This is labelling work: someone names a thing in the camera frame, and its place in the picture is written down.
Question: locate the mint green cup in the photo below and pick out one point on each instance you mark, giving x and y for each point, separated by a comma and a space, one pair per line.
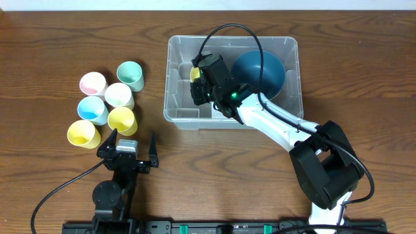
131, 74

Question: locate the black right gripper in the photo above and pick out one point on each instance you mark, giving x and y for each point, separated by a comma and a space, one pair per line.
197, 91

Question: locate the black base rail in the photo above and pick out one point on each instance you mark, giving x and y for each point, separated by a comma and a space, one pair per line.
168, 227

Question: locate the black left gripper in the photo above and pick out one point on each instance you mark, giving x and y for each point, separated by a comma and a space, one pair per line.
129, 162

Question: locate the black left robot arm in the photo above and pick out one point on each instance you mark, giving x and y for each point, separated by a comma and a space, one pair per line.
113, 198

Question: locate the cream white cup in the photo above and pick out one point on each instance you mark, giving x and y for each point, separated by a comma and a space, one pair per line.
119, 95

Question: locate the light blue cup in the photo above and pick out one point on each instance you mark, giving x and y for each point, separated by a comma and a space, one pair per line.
93, 109

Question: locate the pink cup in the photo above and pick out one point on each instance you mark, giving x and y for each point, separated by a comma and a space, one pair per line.
93, 84

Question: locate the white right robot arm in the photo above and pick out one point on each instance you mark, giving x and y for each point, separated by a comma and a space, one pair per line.
325, 165

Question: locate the yellow bowl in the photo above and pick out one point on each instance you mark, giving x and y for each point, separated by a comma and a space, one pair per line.
194, 74

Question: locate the clear plastic storage bin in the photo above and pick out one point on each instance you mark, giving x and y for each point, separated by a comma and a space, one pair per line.
179, 107

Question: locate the dark blue bowl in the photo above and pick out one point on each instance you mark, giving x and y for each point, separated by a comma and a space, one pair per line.
246, 69

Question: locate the yellow cup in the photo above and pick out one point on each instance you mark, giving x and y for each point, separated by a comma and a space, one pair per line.
84, 134
123, 120

